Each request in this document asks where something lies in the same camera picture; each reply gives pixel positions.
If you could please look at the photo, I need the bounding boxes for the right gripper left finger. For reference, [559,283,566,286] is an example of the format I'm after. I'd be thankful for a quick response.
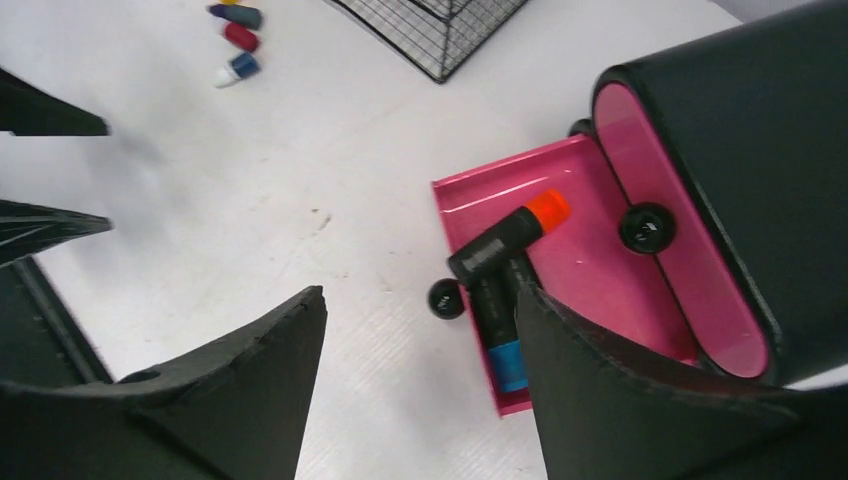
[1,286,327,479]

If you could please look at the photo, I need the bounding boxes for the black pink drawer unit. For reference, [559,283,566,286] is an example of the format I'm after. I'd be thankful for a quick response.
[431,1,847,416]

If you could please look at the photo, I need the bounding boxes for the blue cap white marker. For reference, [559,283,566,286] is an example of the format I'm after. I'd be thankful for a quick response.
[214,51,261,88]

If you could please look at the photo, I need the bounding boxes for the orange cap black marker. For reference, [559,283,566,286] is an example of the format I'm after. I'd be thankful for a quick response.
[447,189,572,287]

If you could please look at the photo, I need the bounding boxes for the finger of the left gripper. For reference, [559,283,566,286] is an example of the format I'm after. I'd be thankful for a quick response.
[1,200,113,268]
[1,69,110,137]

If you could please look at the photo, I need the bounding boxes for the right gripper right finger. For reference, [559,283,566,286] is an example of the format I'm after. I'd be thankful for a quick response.
[516,286,847,479]

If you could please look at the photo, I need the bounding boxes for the black wire mesh desk organizer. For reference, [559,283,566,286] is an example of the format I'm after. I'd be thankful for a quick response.
[331,0,525,84]

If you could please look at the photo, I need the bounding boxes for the black blue marker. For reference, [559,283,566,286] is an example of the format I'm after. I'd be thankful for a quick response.
[469,253,541,393]

